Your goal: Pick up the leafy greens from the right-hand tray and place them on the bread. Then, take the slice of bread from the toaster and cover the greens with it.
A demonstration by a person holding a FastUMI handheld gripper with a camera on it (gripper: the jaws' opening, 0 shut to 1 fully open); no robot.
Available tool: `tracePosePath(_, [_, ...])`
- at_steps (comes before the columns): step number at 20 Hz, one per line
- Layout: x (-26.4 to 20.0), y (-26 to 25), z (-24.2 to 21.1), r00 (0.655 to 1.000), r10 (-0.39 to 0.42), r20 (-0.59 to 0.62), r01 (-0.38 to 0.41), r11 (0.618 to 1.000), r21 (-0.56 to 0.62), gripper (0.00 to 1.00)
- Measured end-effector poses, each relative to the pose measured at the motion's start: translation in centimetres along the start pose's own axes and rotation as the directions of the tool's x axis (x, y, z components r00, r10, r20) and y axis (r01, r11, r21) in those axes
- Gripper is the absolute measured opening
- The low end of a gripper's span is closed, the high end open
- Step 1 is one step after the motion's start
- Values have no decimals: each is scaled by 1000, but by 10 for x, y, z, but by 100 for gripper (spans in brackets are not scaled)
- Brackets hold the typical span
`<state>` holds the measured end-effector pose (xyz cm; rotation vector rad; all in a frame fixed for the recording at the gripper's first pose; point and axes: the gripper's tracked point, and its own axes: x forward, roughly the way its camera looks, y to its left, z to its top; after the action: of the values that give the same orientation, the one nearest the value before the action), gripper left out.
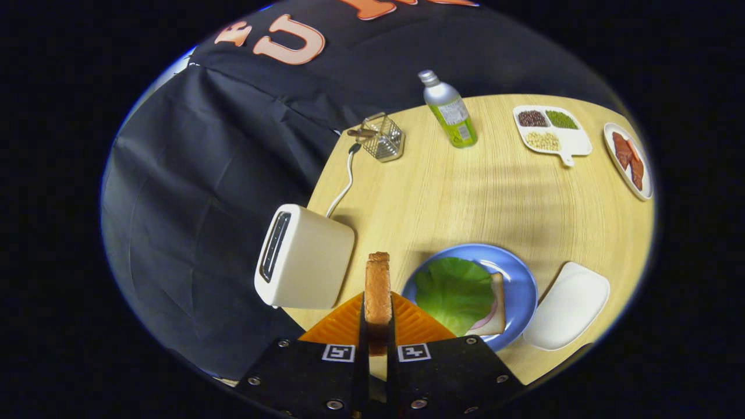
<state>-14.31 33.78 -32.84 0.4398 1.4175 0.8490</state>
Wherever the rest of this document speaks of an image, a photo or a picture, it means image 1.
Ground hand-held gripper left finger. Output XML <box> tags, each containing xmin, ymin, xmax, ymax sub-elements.
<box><xmin>233</xmin><ymin>291</ymin><xmax>370</xmax><ymax>419</ymax></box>

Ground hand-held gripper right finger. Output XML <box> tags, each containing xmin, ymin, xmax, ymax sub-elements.
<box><xmin>386</xmin><ymin>291</ymin><xmax>526</xmax><ymax>419</ymax></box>

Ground toasted bread slice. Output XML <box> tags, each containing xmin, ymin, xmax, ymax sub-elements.
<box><xmin>364</xmin><ymin>251</ymin><xmax>393</xmax><ymax>357</ymax></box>

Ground green lettuce leaf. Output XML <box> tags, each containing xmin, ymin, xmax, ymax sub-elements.
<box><xmin>414</xmin><ymin>257</ymin><xmax>496</xmax><ymax>337</ymax></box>

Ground pink ham slice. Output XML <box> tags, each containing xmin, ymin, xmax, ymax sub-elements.
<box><xmin>469</xmin><ymin>300</ymin><xmax>500</xmax><ymax>331</ymax></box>

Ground white bread slice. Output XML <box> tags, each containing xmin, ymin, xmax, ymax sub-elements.
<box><xmin>466</xmin><ymin>272</ymin><xmax>506</xmax><ymax>337</ymax></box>

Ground white toaster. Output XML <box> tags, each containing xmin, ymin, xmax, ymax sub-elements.
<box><xmin>254</xmin><ymin>203</ymin><xmax>356</xmax><ymax>310</ymax></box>

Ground blue round plate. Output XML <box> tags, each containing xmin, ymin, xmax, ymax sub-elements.
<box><xmin>400</xmin><ymin>243</ymin><xmax>538</xmax><ymax>353</ymax></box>

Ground white square plate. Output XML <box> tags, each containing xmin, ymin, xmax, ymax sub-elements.
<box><xmin>522</xmin><ymin>261</ymin><xmax>611</xmax><ymax>351</ymax></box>

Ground silver bottle with green label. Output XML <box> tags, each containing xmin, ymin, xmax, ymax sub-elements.
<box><xmin>418</xmin><ymin>69</ymin><xmax>478</xmax><ymax>149</ymax></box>

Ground pile of yellow soybeans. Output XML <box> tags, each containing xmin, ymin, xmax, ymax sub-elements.
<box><xmin>526</xmin><ymin>132</ymin><xmax>560</xmax><ymax>152</ymax></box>

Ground white divided tray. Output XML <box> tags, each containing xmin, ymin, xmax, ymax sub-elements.
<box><xmin>513</xmin><ymin>105</ymin><xmax>594</xmax><ymax>168</ymax></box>

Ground pile of green beans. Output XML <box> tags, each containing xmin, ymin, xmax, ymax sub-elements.
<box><xmin>545</xmin><ymin>109</ymin><xmax>579</xmax><ymax>130</ymax></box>

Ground white oval plate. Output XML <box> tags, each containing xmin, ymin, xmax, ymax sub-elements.
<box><xmin>603</xmin><ymin>122</ymin><xmax>654</xmax><ymax>202</ymax></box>

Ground white toaster cable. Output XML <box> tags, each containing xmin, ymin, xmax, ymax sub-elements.
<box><xmin>325</xmin><ymin>143</ymin><xmax>363</xmax><ymax>219</ymax></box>

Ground metal wire basket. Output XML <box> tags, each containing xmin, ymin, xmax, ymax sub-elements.
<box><xmin>361</xmin><ymin>112</ymin><xmax>406</xmax><ymax>162</ymax></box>

